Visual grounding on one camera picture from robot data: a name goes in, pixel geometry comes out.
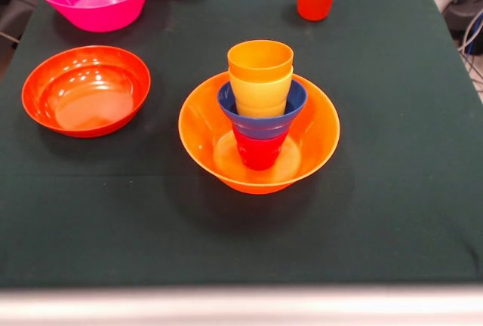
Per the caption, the dark blue bowl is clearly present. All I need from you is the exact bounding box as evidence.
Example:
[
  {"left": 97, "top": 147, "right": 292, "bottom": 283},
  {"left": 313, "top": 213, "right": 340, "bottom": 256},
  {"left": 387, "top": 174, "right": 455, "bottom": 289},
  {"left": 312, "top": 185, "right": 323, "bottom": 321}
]
[{"left": 216, "top": 78, "right": 309, "bottom": 140}]

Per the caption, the dark green tablecloth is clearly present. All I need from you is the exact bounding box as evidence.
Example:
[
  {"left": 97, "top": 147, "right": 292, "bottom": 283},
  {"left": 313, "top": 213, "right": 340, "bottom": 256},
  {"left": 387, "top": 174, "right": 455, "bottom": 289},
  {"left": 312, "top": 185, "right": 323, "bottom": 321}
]
[{"left": 0, "top": 0, "right": 483, "bottom": 289}]

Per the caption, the yellow cup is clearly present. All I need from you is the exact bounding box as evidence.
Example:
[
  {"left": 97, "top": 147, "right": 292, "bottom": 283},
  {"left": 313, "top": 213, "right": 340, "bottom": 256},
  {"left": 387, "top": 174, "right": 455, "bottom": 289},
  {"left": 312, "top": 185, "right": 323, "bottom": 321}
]
[{"left": 228, "top": 68, "right": 294, "bottom": 118}]

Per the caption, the shallow red-orange bowl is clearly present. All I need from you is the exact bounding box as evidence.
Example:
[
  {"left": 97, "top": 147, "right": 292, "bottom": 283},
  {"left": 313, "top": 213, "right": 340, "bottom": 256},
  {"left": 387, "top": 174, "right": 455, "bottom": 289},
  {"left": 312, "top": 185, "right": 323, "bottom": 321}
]
[{"left": 21, "top": 45, "right": 152, "bottom": 139}]

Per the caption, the tangle of floor cables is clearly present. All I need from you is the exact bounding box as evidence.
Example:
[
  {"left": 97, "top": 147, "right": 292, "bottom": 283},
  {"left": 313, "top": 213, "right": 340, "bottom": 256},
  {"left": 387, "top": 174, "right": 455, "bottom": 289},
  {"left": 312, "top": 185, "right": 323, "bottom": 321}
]
[{"left": 457, "top": 11, "right": 483, "bottom": 95}]

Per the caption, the magenta cup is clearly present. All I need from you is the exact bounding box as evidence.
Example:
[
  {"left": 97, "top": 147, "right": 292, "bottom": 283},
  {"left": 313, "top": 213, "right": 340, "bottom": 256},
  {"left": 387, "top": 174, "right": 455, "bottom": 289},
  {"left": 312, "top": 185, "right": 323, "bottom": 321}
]
[{"left": 232, "top": 124, "right": 291, "bottom": 171}]

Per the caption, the small orange cup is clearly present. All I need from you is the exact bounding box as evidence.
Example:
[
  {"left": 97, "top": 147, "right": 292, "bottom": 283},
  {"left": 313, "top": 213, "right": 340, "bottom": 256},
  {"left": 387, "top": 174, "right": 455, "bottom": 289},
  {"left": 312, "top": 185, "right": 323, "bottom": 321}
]
[{"left": 226, "top": 39, "right": 295, "bottom": 82}]

